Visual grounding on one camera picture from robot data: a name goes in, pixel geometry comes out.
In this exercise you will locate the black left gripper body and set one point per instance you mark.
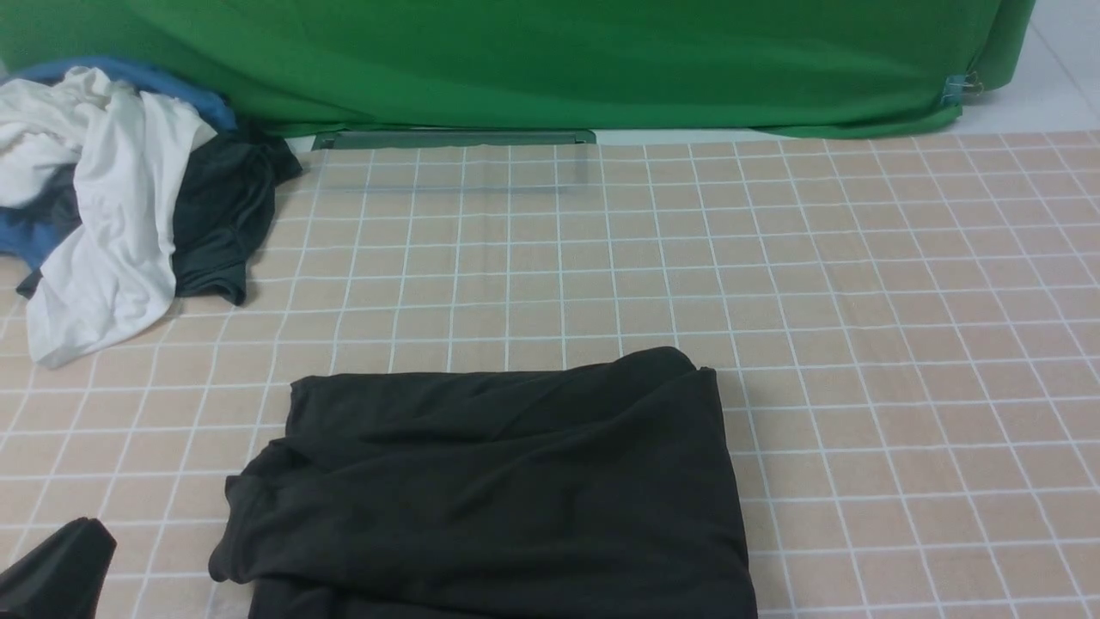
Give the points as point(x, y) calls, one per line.
point(63, 576)

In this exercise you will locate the dark gray long-sleeve shirt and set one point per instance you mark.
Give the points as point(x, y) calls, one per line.
point(603, 491)

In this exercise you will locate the white shirt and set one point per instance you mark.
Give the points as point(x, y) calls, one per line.
point(110, 278)

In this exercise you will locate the blue garment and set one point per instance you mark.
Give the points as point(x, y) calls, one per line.
point(172, 86)

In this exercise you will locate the dark gray crumpled garment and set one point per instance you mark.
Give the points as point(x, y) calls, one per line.
point(223, 214)

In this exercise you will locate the green backdrop cloth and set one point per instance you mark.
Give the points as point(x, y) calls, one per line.
point(803, 69)

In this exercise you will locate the binder clip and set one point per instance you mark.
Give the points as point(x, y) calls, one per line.
point(958, 89)

